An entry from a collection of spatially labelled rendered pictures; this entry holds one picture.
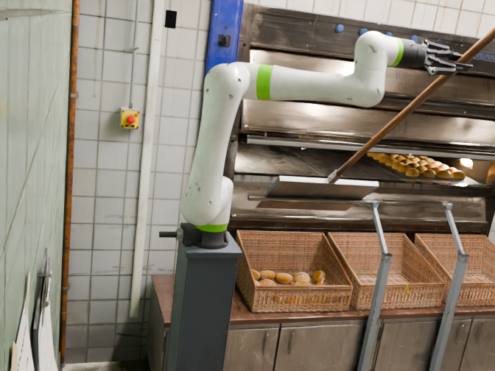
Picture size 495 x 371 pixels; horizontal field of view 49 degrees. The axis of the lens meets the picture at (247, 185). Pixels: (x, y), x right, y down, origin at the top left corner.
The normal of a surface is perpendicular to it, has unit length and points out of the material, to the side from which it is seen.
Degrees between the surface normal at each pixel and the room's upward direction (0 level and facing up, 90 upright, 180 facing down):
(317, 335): 90
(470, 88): 70
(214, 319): 90
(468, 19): 90
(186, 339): 90
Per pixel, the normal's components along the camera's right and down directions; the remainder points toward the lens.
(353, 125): 0.31, -0.05
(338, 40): 0.28, 0.29
